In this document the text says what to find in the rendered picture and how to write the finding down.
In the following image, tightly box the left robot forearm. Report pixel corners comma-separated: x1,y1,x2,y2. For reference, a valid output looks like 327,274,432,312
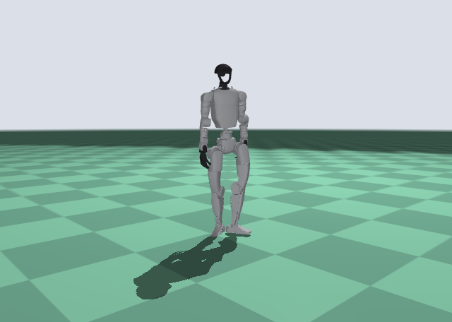
239,122,249,143

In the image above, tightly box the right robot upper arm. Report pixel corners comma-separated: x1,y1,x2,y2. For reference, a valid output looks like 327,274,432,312
201,91,213,127

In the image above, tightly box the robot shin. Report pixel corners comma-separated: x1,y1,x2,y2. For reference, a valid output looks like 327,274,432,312
211,193,224,227
230,187,245,227

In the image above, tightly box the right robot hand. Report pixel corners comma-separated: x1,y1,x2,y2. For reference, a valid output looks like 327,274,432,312
199,145,211,169

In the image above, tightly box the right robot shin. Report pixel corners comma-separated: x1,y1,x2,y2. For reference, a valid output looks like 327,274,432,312
211,193,224,227

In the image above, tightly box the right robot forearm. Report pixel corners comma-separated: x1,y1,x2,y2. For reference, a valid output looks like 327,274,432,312
198,118,208,151

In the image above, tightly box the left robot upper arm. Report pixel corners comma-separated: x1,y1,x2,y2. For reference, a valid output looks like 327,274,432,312
238,90,249,124

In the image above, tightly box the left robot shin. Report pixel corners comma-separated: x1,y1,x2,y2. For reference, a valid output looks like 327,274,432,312
230,187,245,227

